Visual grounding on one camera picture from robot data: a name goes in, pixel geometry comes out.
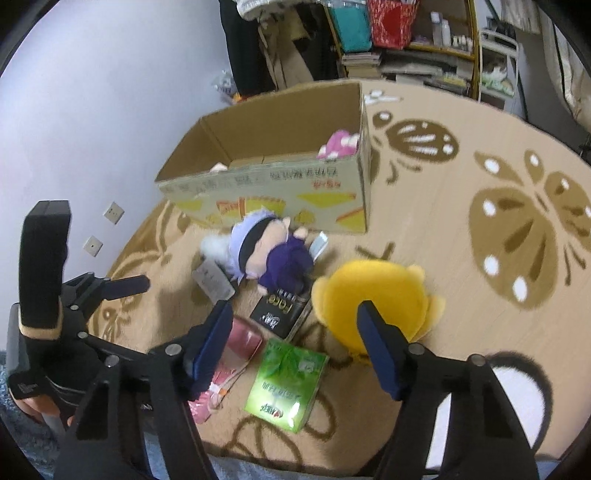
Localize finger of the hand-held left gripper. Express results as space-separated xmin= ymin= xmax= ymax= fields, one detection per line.
xmin=95 ymin=275 xmax=151 ymax=301
xmin=76 ymin=328 xmax=155 ymax=365

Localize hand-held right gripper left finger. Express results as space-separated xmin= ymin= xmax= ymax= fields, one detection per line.
xmin=55 ymin=300 xmax=234 ymax=480

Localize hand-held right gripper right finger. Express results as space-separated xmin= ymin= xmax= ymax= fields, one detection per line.
xmin=358 ymin=300 xmax=541 ymax=480

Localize pink plastic packet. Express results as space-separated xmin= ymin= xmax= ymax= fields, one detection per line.
xmin=187 ymin=316 xmax=264 ymax=425

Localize yellow plush toy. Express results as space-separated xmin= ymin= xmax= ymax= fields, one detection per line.
xmin=311 ymin=259 xmax=446 ymax=365

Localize green tissue pack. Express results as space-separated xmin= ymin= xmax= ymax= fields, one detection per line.
xmin=244 ymin=338 xmax=329 ymax=433

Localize black product box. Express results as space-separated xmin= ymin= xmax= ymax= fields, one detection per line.
xmin=249 ymin=288 xmax=312 ymax=342

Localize purple dressed plush doll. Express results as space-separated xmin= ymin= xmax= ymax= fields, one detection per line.
xmin=201 ymin=216 xmax=317 ymax=294

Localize printed cardboard box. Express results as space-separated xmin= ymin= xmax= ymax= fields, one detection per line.
xmin=154 ymin=79 xmax=372 ymax=234

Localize person's left hand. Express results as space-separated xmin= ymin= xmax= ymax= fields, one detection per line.
xmin=9 ymin=374 xmax=77 ymax=428

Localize grey flat card packet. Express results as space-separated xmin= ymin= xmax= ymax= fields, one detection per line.
xmin=191 ymin=259 xmax=236 ymax=303

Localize blue fuzzy carpet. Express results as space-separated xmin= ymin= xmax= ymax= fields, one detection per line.
xmin=0 ymin=351 xmax=61 ymax=467

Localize pink plush toy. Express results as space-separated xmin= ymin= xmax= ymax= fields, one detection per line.
xmin=318 ymin=130 xmax=361 ymax=160

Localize clear plastic bag of items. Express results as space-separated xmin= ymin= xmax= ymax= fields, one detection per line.
xmin=212 ymin=69 xmax=241 ymax=102

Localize black hanging coat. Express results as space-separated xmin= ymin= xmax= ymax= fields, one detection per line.
xmin=219 ymin=0 xmax=273 ymax=100

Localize beige hanging trousers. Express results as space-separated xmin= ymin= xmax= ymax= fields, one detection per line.
xmin=259 ymin=14 xmax=310 ymax=88

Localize wide stack of books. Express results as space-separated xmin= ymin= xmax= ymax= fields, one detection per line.
xmin=381 ymin=48 xmax=476 ymax=97

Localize short stack of books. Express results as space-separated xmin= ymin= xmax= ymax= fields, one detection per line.
xmin=342 ymin=51 xmax=382 ymax=79

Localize dark hanging clothes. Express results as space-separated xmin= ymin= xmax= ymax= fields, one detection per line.
xmin=295 ymin=14 xmax=342 ymax=84

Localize white puffer jacket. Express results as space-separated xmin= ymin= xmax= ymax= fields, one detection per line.
xmin=235 ymin=0 xmax=289 ymax=21

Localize white trolley cart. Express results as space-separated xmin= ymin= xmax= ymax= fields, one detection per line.
xmin=478 ymin=28 xmax=520 ymax=114

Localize wooden shelf rack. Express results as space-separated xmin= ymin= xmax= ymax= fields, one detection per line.
xmin=323 ymin=0 xmax=478 ymax=100

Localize teal bag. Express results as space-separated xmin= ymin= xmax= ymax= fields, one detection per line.
xmin=332 ymin=4 xmax=372 ymax=52

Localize tall white bottles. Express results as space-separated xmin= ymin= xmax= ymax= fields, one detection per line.
xmin=431 ymin=11 xmax=451 ymax=47

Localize red gift bag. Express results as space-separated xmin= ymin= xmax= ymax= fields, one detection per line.
xmin=367 ymin=0 xmax=419 ymax=49

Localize white duvet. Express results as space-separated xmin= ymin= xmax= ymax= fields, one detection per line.
xmin=540 ymin=9 xmax=591 ymax=125

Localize pale curtain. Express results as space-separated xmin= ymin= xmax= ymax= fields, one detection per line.
xmin=499 ymin=0 xmax=546 ymax=33

